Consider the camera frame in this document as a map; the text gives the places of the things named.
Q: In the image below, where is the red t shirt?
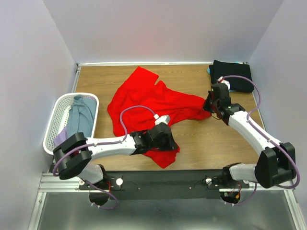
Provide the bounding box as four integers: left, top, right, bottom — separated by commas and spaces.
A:
106, 66, 212, 169

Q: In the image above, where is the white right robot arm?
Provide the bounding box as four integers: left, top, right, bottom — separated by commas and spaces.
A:
203, 83, 298, 188

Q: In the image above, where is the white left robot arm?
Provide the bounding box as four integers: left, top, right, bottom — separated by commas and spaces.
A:
53, 123, 178, 189

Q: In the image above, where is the black folded t shirt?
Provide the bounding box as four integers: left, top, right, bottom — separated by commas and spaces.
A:
208, 59, 255, 93

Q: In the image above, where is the cyan folded t shirt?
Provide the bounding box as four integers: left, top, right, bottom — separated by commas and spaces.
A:
207, 61, 243, 93

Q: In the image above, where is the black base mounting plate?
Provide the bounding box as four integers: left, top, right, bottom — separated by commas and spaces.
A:
79, 170, 250, 207

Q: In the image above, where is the grey blue t shirt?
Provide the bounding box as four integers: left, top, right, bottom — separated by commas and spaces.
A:
66, 95, 97, 138

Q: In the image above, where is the lavender t shirt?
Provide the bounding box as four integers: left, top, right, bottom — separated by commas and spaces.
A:
53, 126, 67, 147

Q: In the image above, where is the white laundry basket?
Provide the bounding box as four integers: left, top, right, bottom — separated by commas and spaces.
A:
43, 92, 99, 156

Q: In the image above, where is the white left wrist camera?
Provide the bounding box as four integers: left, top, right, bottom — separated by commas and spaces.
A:
154, 114, 171, 125

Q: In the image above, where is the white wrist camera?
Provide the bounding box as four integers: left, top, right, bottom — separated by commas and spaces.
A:
217, 76, 231, 90
154, 114, 171, 125

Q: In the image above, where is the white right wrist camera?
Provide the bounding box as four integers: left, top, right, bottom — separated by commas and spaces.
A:
217, 76, 231, 90

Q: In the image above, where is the aluminium frame rail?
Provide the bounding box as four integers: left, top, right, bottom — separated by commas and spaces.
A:
38, 173, 293, 193

